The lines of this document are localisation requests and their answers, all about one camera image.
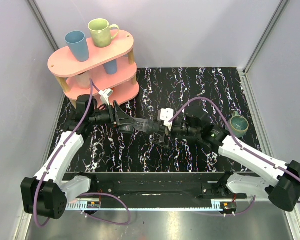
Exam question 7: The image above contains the white faceted cup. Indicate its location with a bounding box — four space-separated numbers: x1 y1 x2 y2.
75 71 91 90

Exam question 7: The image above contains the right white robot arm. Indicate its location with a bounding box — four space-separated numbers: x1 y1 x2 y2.
149 106 300 212

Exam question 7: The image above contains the blue plastic tumbler on top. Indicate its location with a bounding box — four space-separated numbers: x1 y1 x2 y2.
65 30 90 62

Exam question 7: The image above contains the black corrugated hose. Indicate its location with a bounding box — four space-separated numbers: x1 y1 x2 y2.
148 121 198 143

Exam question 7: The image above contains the clear plastic canister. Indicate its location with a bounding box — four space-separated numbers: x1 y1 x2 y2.
119 118 150 134

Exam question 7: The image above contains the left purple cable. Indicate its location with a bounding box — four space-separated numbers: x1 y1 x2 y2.
32 78 101 228

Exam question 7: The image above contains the green ceramic mug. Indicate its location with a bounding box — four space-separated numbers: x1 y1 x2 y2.
88 18 120 48

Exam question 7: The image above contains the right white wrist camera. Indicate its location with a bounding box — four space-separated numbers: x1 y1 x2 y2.
157 108 174 130

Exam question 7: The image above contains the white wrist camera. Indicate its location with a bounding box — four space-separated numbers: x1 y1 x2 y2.
157 108 174 130
98 88 114 106

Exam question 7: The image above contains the teal ceramic cup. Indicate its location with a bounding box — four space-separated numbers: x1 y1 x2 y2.
225 111 250 139

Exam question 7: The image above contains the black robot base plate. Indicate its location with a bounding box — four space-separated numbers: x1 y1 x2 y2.
83 172 247 211

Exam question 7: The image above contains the blue cup middle shelf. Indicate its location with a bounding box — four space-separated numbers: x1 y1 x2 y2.
103 59 118 75

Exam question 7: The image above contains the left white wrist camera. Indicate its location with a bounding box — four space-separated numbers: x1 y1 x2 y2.
98 88 114 106

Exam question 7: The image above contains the pink three-tier wooden shelf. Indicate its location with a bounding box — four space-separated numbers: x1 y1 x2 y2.
47 30 140 106

